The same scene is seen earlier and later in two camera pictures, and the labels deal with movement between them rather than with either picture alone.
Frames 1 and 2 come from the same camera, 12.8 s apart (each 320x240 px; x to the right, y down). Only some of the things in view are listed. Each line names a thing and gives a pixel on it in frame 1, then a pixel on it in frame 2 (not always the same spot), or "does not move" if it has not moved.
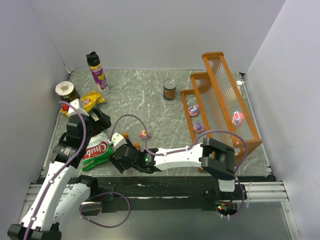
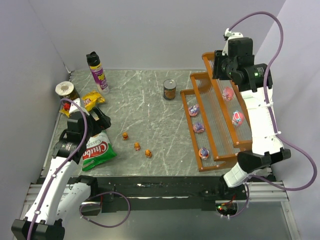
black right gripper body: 121,156 → 217,66
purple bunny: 193,110 does not move
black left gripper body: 99,118 does not move
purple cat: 198,127 does not move
